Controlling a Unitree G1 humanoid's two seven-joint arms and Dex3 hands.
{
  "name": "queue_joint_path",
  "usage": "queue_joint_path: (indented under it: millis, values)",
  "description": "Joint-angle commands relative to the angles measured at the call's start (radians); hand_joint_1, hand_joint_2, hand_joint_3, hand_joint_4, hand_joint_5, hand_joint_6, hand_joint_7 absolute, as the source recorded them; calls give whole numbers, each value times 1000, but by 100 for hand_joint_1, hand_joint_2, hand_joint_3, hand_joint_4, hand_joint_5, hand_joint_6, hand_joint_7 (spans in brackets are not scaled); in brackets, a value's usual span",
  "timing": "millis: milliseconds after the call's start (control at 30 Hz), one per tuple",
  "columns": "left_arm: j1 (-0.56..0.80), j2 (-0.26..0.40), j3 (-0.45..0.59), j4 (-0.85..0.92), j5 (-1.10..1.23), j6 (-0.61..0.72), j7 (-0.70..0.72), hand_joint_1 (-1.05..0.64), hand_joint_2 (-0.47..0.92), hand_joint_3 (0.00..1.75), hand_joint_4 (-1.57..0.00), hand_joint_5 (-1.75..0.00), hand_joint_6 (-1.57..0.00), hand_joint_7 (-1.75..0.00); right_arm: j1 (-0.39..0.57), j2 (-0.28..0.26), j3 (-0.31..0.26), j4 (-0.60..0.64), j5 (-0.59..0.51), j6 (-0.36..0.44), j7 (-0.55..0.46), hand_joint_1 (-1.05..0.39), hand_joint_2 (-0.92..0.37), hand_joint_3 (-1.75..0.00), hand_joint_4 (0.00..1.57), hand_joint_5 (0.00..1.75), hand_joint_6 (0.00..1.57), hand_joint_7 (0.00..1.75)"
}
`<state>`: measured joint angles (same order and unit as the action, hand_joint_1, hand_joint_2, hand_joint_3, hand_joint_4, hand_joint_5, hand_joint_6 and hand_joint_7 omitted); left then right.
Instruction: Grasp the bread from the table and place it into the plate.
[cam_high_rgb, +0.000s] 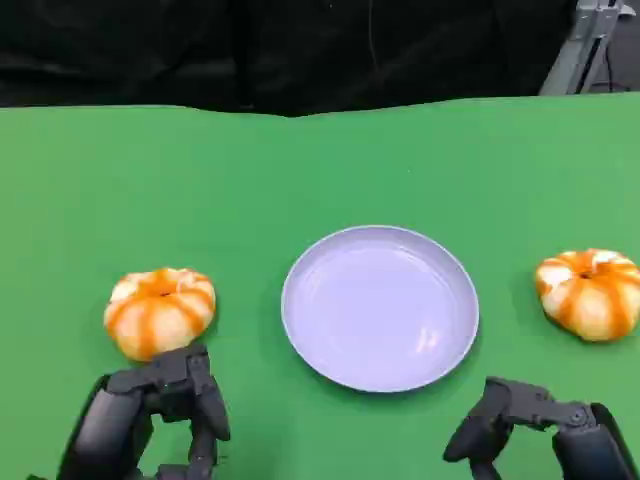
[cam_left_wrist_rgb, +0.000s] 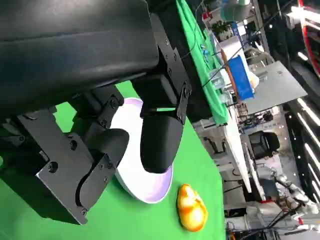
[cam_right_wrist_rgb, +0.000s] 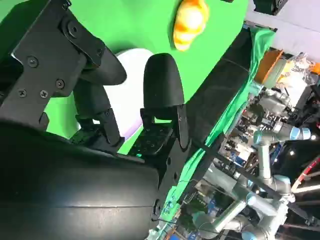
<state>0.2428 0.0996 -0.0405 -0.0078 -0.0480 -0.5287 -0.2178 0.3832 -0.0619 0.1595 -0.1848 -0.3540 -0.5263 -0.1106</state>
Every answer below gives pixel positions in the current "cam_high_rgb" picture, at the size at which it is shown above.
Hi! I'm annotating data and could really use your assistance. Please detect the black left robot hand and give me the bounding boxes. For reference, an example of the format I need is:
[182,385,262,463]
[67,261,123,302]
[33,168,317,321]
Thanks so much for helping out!
[56,343,232,480]

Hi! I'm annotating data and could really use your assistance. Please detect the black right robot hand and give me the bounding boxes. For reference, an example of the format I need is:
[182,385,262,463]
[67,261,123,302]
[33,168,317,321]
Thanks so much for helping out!
[442,377,640,480]

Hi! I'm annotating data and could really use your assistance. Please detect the orange and white bread roll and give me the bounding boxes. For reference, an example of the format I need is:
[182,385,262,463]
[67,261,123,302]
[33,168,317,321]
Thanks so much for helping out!
[103,267,217,363]
[534,248,640,343]

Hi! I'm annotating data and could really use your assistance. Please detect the lilac plate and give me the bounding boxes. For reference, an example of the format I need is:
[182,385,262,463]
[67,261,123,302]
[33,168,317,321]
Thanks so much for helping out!
[280,224,480,394]

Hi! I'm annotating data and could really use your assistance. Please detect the green table cloth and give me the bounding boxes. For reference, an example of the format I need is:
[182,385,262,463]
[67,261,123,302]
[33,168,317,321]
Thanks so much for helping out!
[0,91,640,480]

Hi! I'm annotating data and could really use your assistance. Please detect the black backdrop curtain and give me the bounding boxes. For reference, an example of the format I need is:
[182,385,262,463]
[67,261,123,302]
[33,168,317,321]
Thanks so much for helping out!
[0,0,640,119]

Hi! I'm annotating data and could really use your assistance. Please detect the grey metal stand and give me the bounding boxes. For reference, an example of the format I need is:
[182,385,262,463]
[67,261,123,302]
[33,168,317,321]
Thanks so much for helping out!
[538,0,633,95]

